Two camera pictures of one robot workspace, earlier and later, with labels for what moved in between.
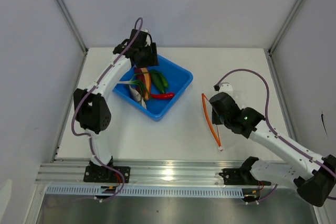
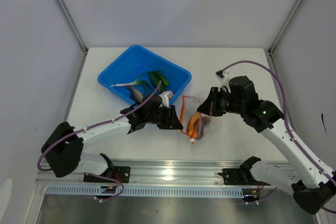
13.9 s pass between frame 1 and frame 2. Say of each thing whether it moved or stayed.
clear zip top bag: moved
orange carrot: moved
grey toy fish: stayed
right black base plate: stayed
